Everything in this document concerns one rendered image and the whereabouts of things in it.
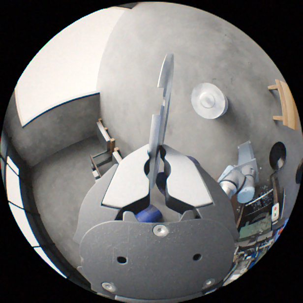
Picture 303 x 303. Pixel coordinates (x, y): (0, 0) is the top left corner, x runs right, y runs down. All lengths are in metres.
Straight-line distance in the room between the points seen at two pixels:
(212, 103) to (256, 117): 0.54
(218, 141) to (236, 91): 0.60
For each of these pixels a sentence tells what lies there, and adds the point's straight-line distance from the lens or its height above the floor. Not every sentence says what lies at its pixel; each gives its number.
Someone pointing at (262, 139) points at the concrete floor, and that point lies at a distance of 1.21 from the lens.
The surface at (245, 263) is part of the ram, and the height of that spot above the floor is 0.93.
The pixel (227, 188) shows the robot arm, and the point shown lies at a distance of 0.54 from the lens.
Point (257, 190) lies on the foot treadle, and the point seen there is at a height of 0.16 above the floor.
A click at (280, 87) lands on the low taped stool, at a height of 0.33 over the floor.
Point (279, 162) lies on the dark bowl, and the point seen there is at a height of 0.03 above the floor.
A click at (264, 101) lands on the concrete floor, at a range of 1.20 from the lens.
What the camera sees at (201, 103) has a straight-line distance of 0.86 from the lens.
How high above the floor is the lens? 1.13
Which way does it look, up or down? 36 degrees down
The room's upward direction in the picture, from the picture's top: 118 degrees counter-clockwise
